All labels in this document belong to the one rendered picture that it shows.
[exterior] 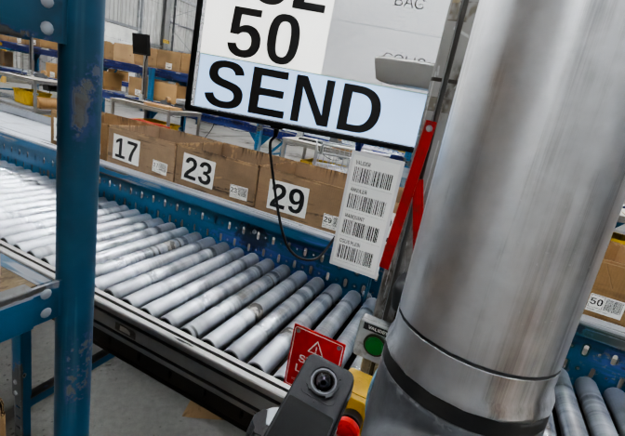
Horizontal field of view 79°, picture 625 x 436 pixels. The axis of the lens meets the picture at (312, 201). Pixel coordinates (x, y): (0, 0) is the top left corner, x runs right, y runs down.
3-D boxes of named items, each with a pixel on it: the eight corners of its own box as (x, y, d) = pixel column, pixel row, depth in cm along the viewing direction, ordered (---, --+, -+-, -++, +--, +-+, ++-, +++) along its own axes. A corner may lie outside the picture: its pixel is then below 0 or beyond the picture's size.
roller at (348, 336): (321, 411, 75) (302, 419, 77) (385, 305, 122) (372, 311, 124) (307, 389, 76) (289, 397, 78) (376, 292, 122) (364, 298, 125)
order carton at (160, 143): (106, 162, 172) (107, 125, 168) (157, 158, 198) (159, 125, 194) (172, 184, 157) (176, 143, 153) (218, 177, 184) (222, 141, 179)
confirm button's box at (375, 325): (350, 355, 64) (359, 319, 62) (356, 346, 66) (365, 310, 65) (390, 372, 61) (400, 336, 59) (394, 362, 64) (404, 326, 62)
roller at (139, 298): (124, 298, 94) (130, 318, 95) (245, 244, 141) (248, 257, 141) (111, 301, 97) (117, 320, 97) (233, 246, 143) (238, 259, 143)
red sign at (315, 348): (283, 382, 73) (294, 323, 69) (285, 379, 73) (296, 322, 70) (362, 422, 67) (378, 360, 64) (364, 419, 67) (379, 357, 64)
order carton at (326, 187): (253, 209, 143) (259, 165, 139) (289, 198, 169) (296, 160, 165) (351, 242, 128) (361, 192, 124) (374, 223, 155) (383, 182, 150)
